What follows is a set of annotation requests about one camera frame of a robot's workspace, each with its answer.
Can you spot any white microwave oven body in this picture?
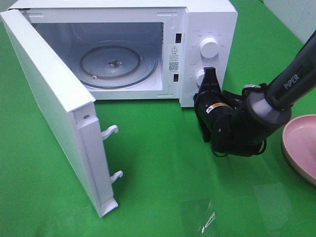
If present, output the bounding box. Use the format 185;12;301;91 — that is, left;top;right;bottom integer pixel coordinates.
6;0;238;107

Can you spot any upper white microwave knob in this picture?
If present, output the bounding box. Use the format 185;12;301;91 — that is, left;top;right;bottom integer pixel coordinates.
199;37;219;58

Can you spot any lower white microwave knob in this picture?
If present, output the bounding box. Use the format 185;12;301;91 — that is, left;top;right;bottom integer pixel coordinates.
196;70;204;87

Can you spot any clear adhesive tape strip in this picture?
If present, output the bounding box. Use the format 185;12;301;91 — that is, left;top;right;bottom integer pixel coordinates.
179;201;218;235

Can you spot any pink round plate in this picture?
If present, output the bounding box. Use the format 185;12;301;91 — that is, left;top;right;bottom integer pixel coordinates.
282;114;316;185

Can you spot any white microwave knob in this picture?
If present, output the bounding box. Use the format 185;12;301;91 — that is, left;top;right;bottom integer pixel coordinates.
196;70;204;87
199;37;219;58

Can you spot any white microwave door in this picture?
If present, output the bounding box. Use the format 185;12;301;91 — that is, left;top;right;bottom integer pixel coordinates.
1;10;123;217

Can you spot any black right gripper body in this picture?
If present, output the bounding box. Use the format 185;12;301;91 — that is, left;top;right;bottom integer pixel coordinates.
194;84;238;142

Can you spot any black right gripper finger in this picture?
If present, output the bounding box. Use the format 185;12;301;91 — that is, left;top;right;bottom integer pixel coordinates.
203;67;219;85

